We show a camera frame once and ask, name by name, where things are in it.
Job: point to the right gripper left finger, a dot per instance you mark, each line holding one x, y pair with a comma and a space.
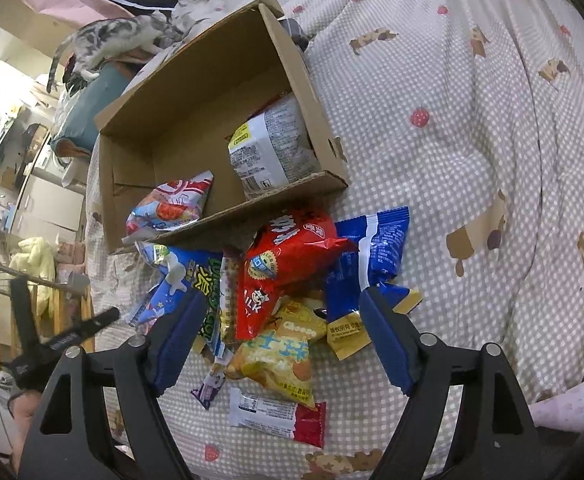
170, 340

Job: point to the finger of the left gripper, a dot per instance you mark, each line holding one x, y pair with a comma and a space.
33, 367

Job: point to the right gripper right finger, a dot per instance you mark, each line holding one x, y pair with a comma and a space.
392, 334

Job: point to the white red bar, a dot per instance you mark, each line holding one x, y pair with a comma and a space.
284, 419

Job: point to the red milk candy bag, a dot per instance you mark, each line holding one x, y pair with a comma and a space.
287, 250

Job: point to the person left hand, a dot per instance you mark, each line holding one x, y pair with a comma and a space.
23, 407

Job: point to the small purple white packet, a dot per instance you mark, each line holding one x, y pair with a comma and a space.
212, 383

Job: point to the wooden drying rack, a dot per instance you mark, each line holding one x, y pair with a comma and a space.
55, 307

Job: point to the blue green milk snack bag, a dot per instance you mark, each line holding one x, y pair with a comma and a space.
182, 270

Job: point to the yellow cloth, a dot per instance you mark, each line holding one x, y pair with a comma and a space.
35, 257

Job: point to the yellow cheese ball snack bag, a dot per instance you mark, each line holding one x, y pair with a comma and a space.
278, 358

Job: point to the red white blue snack bag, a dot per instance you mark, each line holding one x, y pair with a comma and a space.
168, 208

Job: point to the cardboard box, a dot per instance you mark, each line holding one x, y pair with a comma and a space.
178, 121

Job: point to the white grey snack bag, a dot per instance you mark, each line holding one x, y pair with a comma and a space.
272, 149

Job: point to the teal blanket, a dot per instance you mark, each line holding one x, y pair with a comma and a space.
78, 132

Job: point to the checkered patterned bed quilt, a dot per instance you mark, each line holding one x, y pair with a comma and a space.
471, 114

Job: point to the grey tabby cat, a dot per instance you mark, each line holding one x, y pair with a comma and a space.
104, 39

